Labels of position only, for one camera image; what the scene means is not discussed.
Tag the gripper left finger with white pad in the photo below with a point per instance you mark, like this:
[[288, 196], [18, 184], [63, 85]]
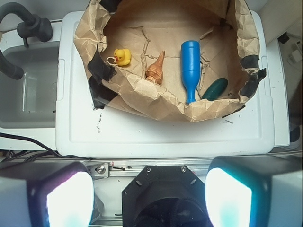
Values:
[[45, 194]]

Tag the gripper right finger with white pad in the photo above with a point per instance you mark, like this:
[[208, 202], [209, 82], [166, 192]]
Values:
[[255, 191]]

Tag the yellow rubber duck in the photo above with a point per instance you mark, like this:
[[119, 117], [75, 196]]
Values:
[[121, 57]]

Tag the white cooler lid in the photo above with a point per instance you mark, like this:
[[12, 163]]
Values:
[[108, 133]]

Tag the grey sink basin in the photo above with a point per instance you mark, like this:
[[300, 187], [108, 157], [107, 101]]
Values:
[[30, 102]]

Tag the dark green cucumber toy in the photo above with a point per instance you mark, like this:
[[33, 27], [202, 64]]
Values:
[[216, 89]]

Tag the brown paper bag tray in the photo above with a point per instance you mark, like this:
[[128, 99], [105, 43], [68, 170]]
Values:
[[229, 48]]

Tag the blue plastic bottle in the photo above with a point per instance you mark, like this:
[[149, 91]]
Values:
[[190, 68]]

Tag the black faucet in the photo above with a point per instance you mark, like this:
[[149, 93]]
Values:
[[31, 26]]

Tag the aluminium rail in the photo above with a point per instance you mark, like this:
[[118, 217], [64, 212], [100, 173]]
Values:
[[99, 168]]

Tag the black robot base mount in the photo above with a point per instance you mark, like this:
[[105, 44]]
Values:
[[165, 196]]

